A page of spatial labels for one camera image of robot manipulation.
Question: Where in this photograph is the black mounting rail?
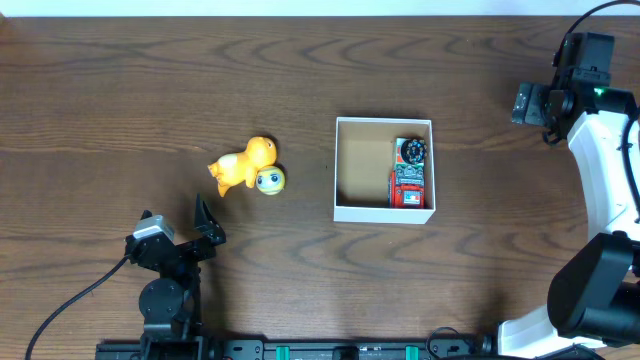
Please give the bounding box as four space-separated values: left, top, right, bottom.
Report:
95 337 498 360

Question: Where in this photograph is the black right camera cable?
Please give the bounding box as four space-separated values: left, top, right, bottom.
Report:
552 0 640 224

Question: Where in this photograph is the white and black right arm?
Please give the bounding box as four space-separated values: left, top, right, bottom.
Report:
496 32 639 359

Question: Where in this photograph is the black camera cable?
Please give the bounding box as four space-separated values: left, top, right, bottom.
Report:
552 0 640 224
24 255 130 360

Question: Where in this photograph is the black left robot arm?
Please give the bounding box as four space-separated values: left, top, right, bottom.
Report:
125 197 226 359

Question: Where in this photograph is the yellow ball with face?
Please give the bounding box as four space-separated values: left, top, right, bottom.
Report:
256 166 286 195

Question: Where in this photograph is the red toy robot figure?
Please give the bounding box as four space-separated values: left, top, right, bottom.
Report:
389 164 425 209

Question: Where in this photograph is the black round cap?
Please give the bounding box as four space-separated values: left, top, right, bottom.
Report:
400 138 427 165

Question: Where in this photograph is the black left camera cable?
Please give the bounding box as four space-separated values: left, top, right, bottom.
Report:
24 255 130 360

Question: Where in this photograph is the orange dinosaur toy figure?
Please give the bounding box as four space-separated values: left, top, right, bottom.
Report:
207 136 277 197

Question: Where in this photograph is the multicolour puzzle cube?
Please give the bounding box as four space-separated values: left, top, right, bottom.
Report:
395 138 427 166

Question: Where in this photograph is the white cardboard box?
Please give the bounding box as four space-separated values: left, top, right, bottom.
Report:
333 117 436 225

